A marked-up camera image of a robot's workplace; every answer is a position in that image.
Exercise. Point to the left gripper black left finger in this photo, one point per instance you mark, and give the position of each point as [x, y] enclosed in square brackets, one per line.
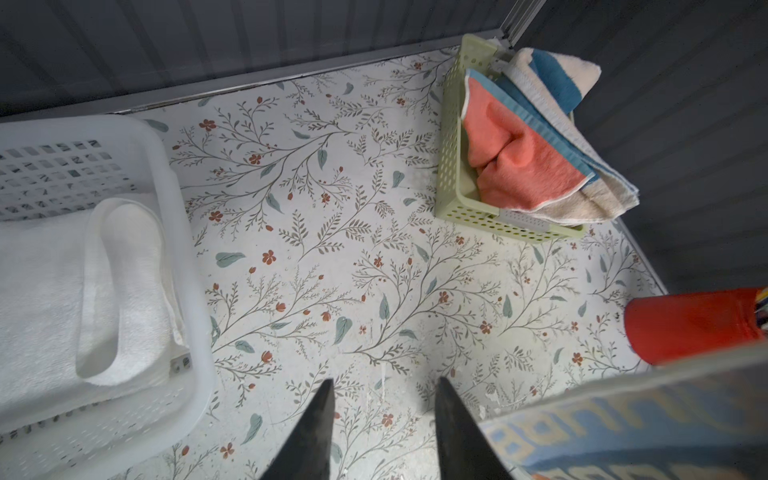
[306, 454]

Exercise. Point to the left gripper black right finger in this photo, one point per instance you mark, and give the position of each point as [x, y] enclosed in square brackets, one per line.
[463, 450]

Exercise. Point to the orange patterned towel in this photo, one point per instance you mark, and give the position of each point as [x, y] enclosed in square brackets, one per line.
[701, 418]

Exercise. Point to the green plastic towel basket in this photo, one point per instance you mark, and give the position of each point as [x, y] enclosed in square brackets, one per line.
[457, 198]

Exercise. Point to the white terry towel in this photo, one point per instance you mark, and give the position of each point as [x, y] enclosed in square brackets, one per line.
[88, 308]

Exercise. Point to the pink towel with teal border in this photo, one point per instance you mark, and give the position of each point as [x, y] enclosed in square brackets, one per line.
[521, 162]

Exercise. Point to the white plastic laundry basket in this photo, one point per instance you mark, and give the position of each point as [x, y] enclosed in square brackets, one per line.
[55, 167]

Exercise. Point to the red pen cup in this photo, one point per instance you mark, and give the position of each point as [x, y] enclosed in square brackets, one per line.
[664, 329]

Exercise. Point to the blue white towel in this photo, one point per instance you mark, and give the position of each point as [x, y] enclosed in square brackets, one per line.
[550, 86]

